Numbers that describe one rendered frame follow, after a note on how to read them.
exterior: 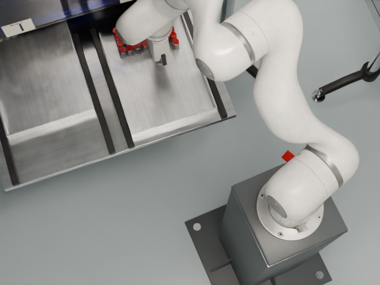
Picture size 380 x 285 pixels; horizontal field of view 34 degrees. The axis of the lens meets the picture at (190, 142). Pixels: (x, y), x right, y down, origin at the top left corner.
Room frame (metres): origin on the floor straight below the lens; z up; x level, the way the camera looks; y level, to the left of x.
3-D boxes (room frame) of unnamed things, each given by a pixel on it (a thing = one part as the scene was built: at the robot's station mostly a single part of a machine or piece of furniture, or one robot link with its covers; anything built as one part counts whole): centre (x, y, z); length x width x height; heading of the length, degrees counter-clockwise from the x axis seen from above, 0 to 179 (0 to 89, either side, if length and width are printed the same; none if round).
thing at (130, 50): (0.86, 0.13, 0.90); 0.18 x 0.02 x 0.05; 109
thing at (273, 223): (0.38, -0.29, 0.95); 0.19 x 0.19 x 0.18
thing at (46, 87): (0.76, 0.46, 0.90); 0.34 x 0.26 x 0.04; 20
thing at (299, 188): (0.36, -0.26, 1.16); 0.19 x 0.12 x 0.24; 131
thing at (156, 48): (0.81, 0.09, 1.05); 0.10 x 0.07 x 0.11; 19
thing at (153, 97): (0.77, 0.10, 0.90); 0.34 x 0.26 x 0.04; 19
